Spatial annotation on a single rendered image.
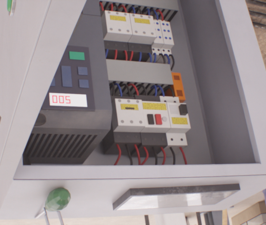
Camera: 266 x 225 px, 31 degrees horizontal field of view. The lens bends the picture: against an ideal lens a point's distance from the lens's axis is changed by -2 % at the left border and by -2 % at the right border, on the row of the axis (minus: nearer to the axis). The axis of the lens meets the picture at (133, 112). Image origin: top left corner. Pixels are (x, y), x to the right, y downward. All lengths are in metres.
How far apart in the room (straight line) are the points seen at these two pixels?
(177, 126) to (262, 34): 2.12
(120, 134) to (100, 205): 0.12
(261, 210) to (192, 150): 4.83
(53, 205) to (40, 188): 0.03
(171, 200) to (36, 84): 0.39
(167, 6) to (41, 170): 0.47
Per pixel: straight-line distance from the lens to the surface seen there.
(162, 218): 1.27
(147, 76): 0.81
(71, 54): 0.65
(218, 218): 5.52
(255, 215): 5.78
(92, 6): 0.71
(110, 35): 0.81
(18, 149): 0.46
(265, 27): 2.75
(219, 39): 0.90
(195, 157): 0.86
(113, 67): 0.80
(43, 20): 0.28
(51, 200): 0.58
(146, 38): 0.84
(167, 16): 0.94
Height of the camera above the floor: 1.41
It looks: 24 degrees down
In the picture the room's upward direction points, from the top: 172 degrees clockwise
